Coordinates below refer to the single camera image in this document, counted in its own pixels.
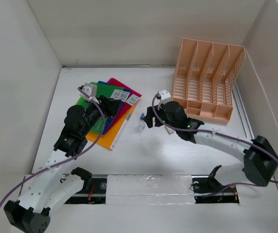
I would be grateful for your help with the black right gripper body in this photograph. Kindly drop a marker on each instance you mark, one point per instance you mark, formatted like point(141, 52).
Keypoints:
point(151, 114)

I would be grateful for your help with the magenta clip file folder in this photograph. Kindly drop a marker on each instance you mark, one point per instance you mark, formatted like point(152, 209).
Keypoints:
point(128, 97)

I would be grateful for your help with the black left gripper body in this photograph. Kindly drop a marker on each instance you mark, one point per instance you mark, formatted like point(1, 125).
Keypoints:
point(106, 110)

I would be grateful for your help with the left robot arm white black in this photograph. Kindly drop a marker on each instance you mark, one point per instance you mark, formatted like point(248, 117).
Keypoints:
point(61, 178)

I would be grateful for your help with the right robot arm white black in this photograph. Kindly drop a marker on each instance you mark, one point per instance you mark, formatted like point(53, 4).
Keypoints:
point(257, 159)

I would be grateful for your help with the peach plastic file organizer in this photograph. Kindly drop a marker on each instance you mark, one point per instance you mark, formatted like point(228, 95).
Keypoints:
point(204, 78)

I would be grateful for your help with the small blue-capped glue bottle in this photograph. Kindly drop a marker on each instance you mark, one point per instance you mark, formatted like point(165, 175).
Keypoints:
point(142, 123)

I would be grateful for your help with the orange book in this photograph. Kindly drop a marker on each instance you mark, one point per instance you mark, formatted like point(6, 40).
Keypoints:
point(110, 139)

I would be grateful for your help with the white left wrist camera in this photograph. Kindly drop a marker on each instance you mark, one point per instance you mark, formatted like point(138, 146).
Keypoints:
point(88, 90)

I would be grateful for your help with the green clip file folder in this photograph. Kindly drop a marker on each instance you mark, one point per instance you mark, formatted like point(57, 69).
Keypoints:
point(110, 91)

